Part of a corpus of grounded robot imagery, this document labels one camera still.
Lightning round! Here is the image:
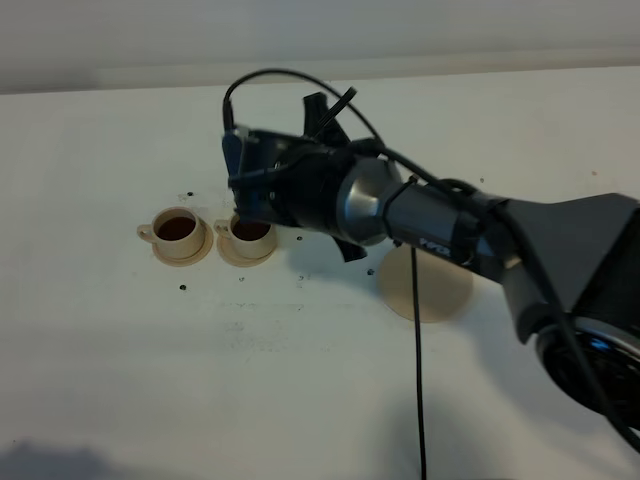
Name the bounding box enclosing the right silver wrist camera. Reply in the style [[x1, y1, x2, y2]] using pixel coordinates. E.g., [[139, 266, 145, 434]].
[[222, 126, 249, 214]]

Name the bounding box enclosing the left beige teacup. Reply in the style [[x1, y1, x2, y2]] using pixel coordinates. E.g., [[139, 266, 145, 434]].
[[137, 207, 205, 261]]

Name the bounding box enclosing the left teacup saucer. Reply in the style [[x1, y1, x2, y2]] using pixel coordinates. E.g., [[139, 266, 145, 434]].
[[150, 232, 215, 268]]

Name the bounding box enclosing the beige teapot saucer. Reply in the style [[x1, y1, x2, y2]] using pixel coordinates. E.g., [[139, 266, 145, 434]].
[[376, 245, 473, 323]]

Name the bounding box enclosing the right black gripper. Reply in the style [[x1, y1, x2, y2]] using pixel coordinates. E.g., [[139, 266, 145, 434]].
[[230, 92, 367, 263]]

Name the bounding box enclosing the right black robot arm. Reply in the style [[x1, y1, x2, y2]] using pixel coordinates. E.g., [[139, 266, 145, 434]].
[[222, 93, 639, 429]]

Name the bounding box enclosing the teacup saucer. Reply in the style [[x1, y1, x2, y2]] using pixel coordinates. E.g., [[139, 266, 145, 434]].
[[217, 230, 278, 268], [150, 232, 215, 268]]

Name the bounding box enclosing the beige teacup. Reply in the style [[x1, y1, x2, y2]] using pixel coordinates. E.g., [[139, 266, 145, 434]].
[[137, 207, 205, 261], [214, 214, 276, 241]]

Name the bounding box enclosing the right teacup saucer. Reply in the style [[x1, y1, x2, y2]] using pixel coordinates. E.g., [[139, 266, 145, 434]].
[[217, 230, 278, 268]]

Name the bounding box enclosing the right beige teacup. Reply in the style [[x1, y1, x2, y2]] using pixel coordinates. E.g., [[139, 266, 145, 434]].
[[214, 214, 276, 241]]

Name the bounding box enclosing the black camera cable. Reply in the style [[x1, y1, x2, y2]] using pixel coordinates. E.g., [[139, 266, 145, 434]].
[[222, 68, 640, 480]]

